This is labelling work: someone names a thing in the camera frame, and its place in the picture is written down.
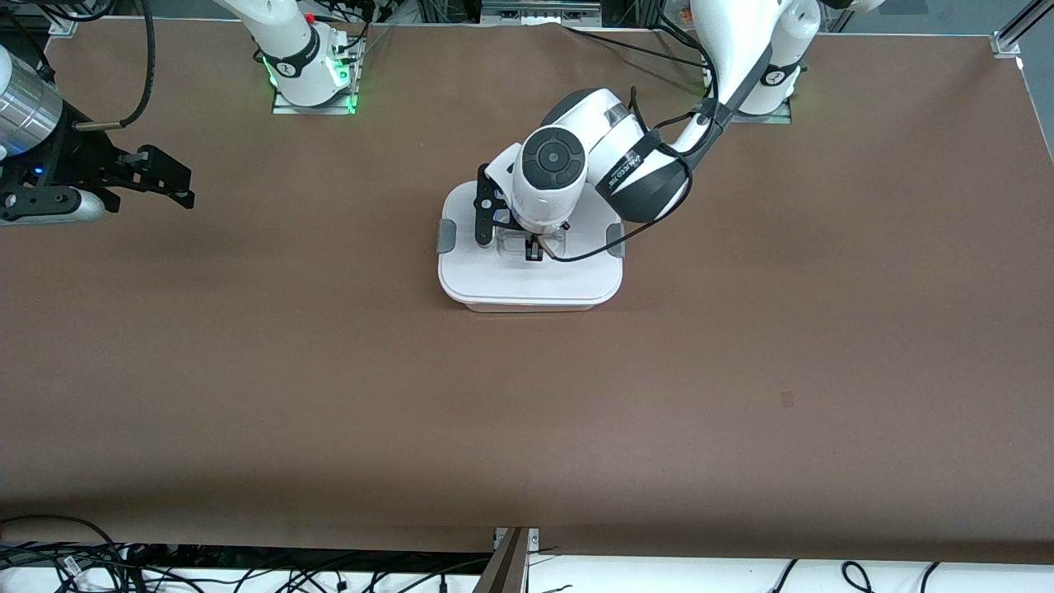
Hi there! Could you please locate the pink plastic box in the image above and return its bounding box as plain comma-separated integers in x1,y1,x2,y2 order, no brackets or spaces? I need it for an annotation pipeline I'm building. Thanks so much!
461,298,600,315

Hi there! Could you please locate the silver equipment chassis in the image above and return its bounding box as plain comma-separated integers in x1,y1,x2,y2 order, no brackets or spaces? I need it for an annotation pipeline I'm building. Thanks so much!
480,0,604,24

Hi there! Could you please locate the brown table cover sheet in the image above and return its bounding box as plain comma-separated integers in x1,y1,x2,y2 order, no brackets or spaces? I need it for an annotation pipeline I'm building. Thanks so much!
0,18,1054,565

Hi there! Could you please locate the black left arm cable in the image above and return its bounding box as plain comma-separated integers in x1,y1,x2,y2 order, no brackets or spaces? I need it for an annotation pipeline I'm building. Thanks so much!
535,78,721,264

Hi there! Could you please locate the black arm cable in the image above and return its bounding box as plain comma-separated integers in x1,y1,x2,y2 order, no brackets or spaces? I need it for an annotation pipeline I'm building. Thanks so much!
72,0,159,133
535,78,721,264

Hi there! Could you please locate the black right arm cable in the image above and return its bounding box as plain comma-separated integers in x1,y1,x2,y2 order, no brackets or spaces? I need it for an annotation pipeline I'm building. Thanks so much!
72,0,159,133

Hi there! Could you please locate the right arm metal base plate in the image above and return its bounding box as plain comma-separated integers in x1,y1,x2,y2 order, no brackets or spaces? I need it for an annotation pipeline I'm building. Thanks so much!
272,37,361,116

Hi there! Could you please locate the long black cable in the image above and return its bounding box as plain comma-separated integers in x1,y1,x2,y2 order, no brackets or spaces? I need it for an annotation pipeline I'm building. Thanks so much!
562,25,711,68

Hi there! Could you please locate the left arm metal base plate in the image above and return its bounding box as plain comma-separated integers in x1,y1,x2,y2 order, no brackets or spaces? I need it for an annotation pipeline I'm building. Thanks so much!
725,86,793,124

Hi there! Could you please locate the small aluminium bracket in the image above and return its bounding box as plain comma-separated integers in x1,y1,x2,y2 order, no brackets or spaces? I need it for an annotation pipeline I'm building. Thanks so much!
492,527,540,569

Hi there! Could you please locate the black looped cable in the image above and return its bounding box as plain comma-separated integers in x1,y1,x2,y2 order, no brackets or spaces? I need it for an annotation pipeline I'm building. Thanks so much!
0,515,124,569

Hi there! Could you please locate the aluminium frame profile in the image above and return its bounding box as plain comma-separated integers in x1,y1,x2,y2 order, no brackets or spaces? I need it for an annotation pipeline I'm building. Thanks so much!
1000,0,1054,50

